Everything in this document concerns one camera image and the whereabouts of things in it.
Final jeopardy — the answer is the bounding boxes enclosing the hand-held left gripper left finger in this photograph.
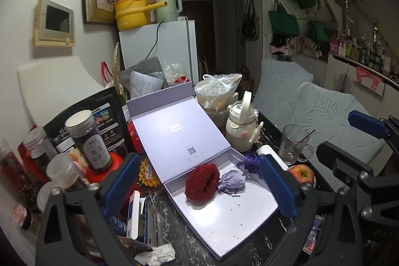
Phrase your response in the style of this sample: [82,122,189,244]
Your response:
[35,153,141,266]

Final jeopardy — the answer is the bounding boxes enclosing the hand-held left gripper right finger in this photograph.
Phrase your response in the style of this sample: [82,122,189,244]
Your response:
[259,155,364,266]

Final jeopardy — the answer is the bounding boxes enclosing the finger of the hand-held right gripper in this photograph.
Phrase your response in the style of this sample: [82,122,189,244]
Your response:
[315,141,375,192]
[347,109,399,143]

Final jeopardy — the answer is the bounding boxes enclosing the lavender satin sachet pouch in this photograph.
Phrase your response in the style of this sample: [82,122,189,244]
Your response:
[217,169,247,196]

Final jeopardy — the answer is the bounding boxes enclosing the red knitted scrunchie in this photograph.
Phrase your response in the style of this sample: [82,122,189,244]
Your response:
[185,164,220,201]

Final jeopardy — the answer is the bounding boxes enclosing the lavender gift box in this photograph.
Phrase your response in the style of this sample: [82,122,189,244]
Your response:
[126,81,279,261]

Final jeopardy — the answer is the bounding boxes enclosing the red apple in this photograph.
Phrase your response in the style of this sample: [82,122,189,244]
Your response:
[287,164,315,185]

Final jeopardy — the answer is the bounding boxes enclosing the red plastic bottle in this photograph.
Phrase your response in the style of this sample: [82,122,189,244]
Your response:
[84,152,131,184]

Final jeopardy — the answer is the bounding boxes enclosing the yellow waffle packet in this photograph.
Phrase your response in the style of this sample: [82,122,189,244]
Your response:
[139,158,164,188]

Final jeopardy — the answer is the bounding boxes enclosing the white and blue carton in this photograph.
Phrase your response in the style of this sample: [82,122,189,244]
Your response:
[126,190,150,245]

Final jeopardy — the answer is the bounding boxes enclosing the white roll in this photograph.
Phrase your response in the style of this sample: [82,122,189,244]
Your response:
[256,144,289,171]

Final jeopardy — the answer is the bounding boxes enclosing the purple tassel ornament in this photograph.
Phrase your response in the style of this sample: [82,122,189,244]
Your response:
[234,151,265,176]

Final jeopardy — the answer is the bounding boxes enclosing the grey leaf-pattern covered chair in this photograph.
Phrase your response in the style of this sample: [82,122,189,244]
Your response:
[252,58,315,129]
[291,82,387,176]

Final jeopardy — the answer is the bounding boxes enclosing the tall jar of dark berries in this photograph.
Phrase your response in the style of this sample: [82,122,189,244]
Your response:
[65,110,113,175]

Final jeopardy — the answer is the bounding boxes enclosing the clear glass mug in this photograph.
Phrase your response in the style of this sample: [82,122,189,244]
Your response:
[278,124,314,165]

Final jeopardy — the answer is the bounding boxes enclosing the pink cloth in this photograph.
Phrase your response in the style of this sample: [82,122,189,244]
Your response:
[355,67,382,90]

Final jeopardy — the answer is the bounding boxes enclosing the small snack sachet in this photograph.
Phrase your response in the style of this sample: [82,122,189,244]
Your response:
[301,214,325,256]

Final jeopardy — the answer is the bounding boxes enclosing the white cabinet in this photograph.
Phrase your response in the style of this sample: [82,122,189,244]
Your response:
[324,52,399,142]

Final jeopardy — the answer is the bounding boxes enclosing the white kettle-shaped water bottle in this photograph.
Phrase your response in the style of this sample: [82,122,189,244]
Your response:
[225,91,264,152]

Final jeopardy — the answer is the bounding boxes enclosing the black snack bag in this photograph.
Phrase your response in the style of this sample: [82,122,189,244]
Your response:
[43,87,131,161]

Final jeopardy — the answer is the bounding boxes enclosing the row of bottles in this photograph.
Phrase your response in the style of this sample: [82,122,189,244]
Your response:
[329,32,393,73]

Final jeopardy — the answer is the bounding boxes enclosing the crumpled white tissue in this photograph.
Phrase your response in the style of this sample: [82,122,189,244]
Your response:
[134,243,177,266]

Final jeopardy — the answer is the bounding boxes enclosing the beige hanging bags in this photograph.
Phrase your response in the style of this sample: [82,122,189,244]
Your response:
[287,35,323,59]

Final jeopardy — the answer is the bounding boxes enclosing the printed paper sheet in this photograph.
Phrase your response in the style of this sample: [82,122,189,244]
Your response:
[129,70,164,100]

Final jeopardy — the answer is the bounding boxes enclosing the small jar with pink lid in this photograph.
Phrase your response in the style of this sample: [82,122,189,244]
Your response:
[9,204,33,231]

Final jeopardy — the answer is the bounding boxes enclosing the clear plastic bag of food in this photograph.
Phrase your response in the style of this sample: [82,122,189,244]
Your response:
[194,73,243,112]

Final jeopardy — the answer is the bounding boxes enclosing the golden woven ornament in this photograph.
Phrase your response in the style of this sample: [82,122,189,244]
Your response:
[112,42,122,89]

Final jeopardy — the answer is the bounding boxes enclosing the grey plastic bag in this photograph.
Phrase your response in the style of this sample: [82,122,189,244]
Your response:
[120,57,164,98]

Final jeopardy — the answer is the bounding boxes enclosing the crinkled clear plastic bag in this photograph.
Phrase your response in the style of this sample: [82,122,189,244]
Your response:
[163,61,192,87]

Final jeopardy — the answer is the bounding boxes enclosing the white fridge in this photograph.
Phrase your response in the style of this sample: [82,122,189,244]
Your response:
[118,19,200,86]

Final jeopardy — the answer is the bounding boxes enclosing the dark hanging bags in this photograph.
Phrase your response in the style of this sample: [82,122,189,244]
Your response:
[241,0,261,41]

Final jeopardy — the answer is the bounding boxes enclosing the yellow cooking pot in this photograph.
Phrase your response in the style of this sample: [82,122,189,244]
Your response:
[114,0,166,30]

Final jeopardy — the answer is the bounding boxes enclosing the pale green electric kettle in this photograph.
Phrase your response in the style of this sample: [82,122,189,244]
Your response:
[155,0,182,23]

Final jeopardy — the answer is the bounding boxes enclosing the red bag handle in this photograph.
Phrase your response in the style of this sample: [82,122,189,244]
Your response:
[100,61,114,87]

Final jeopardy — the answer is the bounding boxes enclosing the black power cord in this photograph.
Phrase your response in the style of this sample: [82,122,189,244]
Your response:
[146,21,164,59]

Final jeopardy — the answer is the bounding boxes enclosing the wall intercom panel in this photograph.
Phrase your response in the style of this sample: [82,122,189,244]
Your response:
[33,0,76,47]

